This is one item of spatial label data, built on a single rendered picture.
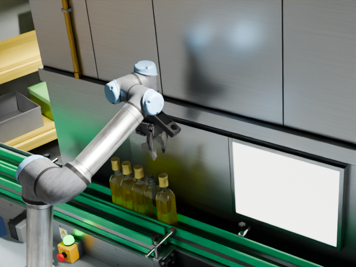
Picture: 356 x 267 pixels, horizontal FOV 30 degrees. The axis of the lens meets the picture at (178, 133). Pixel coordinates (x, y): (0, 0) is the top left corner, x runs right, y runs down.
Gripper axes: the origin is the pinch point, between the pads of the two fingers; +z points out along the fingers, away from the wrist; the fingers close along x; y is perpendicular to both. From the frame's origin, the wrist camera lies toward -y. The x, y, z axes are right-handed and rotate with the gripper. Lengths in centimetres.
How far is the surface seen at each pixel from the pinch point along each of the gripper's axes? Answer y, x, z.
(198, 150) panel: -8.0, -12.4, 2.9
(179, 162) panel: 1.5, -12.2, 10.9
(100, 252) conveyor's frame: 24, 16, 45
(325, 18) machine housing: -55, -16, -54
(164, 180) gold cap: -1.5, 0.9, 10.3
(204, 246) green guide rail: -19.2, 3.2, 32.3
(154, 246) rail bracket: -6.4, 15.9, 28.6
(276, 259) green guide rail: -45, -5, 33
